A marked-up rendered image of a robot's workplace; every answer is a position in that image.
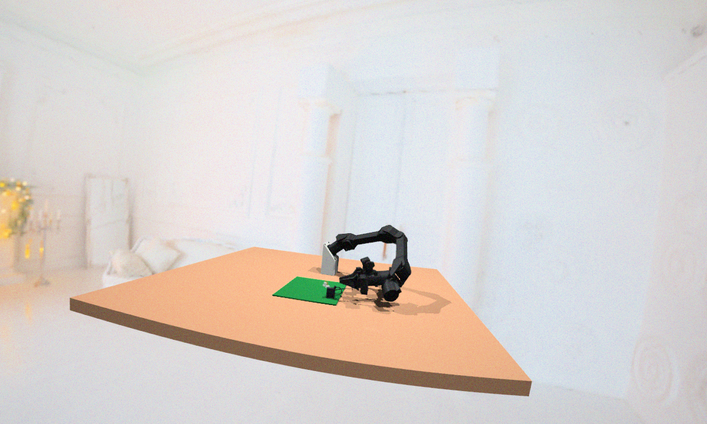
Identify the green circuit board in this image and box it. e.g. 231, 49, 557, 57
272, 276, 346, 306

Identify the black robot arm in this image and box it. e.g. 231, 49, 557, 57
327, 225, 412, 302

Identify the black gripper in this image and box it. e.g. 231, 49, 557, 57
339, 267, 381, 293

